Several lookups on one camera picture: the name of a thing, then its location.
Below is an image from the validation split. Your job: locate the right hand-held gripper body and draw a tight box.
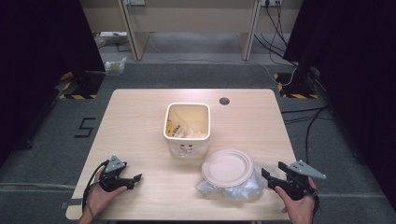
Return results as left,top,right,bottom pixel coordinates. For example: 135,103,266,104
278,160,327,201

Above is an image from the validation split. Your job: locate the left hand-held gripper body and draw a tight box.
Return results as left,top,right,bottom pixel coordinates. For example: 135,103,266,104
98,154,129,192

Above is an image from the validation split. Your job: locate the stack of beige paper plates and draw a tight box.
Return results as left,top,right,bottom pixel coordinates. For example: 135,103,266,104
201,148,255,189

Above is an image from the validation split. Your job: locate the white square trash bin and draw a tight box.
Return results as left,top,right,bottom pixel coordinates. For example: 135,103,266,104
163,102,212,161

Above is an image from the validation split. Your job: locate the person's left hand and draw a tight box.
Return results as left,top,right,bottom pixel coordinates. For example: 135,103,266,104
87,169,129,217

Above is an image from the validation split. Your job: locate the person's right hand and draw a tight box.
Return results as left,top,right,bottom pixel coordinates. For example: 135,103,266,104
274,176,318,223

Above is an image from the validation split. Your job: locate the grey tape strip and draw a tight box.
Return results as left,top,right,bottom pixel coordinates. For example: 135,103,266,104
60,198,84,210

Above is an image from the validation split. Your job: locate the crumpled wrapper with yellow print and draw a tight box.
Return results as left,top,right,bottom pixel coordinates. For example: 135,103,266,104
166,106,208,139

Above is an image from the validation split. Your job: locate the black stand base striped tape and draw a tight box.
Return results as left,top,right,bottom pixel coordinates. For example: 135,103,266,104
273,72,321,100
59,70,106,101

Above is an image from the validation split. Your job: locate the clear plastic bag with contents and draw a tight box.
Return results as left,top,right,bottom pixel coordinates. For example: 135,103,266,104
104,56,128,76

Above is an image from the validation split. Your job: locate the black curtain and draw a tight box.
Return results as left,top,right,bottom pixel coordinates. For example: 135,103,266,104
283,0,396,213
0,0,106,167

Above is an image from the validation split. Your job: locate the white power strip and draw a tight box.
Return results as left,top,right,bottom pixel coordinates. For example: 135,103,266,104
98,31,128,39

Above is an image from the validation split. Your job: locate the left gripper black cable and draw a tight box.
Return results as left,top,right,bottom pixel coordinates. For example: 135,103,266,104
81,160,110,218

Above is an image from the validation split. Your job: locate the bundle of black floor cables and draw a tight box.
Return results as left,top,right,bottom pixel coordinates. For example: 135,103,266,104
253,3,300,68

